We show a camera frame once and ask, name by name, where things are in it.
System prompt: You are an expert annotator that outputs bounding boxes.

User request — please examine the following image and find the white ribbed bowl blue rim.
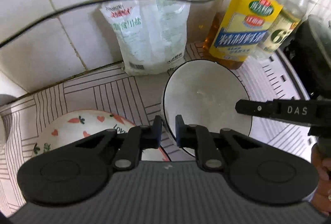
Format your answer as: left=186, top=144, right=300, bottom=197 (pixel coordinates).
left=162, top=60, right=252, bottom=141

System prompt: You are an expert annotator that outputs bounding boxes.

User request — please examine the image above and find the pink rabbit carrot plate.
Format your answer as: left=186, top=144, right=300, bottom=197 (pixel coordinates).
left=31, top=109, right=171, bottom=163

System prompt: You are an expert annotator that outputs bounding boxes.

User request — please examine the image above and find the person right hand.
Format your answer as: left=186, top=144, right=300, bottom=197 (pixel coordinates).
left=311, top=143, right=330, bottom=216

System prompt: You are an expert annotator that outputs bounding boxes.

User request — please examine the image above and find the black wok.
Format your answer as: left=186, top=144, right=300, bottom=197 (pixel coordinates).
left=283, top=15, right=330, bottom=100

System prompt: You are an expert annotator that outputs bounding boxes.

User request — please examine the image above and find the cooking wine bottle yellow label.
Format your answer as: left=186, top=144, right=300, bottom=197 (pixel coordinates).
left=203, top=0, right=283, bottom=69

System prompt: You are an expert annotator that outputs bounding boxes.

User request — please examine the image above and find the white vinegar bottle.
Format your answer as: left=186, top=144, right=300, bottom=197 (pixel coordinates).
left=252, top=0, right=309, bottom=61

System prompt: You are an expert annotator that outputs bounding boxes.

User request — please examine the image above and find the white salt bag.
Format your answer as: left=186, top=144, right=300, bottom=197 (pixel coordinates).
left=100, top=0, right=190, bottom=75

